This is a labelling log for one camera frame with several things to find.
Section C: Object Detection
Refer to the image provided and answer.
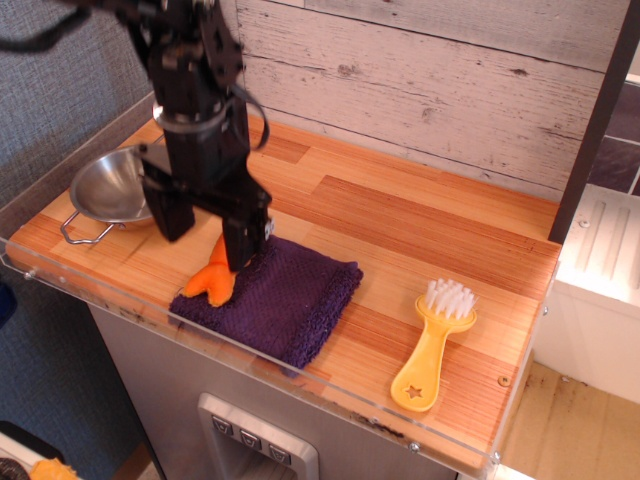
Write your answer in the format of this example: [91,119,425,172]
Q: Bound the orange plush fish toy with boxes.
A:
[183,235,236,307]

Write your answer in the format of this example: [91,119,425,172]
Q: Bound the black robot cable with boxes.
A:
[0,4,272,153]

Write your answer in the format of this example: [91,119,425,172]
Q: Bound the white toy sink unit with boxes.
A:
[533,185,639,402]

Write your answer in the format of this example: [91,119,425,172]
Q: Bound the clear acrylic guard rail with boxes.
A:
[5,227,559,479]

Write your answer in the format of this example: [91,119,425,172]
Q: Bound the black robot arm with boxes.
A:
[76,1,271,272]

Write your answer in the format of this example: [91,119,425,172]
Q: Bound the orange object at corner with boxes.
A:
[29,458,79,480]

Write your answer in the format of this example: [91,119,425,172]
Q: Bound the yellow toy brush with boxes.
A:
[390,279,477,412]

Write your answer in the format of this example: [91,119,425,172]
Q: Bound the dark right post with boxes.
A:
[548,0,639,244]

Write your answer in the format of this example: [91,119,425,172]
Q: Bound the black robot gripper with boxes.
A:
[140,107,272,272]

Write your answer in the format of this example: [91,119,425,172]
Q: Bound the silver toy fridge cabinet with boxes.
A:
[90,307,457,479]

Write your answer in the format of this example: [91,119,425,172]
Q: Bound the steel bowl with handles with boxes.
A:
[60,146,154,245]

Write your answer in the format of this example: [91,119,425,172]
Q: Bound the purple folded cloth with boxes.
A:
[170,236,363,369]

